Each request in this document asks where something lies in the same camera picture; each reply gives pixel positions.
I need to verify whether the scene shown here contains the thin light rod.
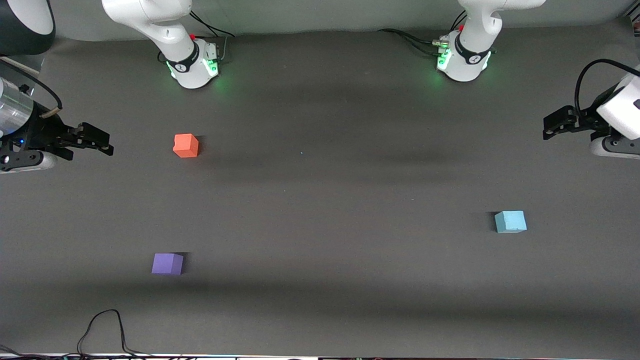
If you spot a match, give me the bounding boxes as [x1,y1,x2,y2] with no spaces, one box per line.
[0,56,41,77]

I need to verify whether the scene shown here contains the black left arm base cables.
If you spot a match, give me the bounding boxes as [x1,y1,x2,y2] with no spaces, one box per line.
[377,10,468,57]

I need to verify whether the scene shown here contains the dark grey table mat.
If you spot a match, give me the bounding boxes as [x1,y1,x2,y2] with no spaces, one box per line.
[0,20,640,357]

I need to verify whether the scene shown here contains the purple foam block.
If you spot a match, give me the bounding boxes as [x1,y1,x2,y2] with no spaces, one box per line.
[151,253,184,276]

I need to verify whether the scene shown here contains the orange foam block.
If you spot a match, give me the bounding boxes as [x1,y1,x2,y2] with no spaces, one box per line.
[173,133,200,159]

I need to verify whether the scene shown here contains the thin black looped cable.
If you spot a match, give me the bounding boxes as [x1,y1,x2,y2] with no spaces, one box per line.
[76,309,156,358]

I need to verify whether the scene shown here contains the light blue foam block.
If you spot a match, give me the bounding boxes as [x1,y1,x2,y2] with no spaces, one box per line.
[494,210,528,234]

